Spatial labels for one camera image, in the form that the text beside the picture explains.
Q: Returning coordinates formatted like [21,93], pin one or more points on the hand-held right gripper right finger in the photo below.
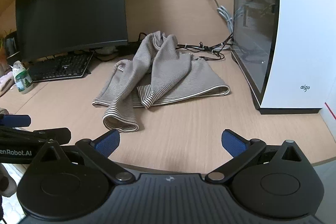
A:
[232,142]

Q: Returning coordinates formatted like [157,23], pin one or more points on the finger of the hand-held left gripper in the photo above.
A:
[52,134]
[18,120]

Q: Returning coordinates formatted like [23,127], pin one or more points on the pink plush toy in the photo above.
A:
[5,83]

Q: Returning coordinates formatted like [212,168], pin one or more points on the black computer monitor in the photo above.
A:
[71,6]

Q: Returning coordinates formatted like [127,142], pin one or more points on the black keyboard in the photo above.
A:
[63,67]

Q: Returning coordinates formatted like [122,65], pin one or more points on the white computer case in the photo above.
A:
[302,29]

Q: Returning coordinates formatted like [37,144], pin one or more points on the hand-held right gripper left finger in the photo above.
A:
[109,142]

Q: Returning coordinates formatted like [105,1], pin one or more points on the striped grey shirt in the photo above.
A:
[168,74]

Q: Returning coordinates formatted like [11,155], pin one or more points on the green white plastic bottle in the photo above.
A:
[23,79]

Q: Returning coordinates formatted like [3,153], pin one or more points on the white power strip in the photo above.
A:
[107,50]

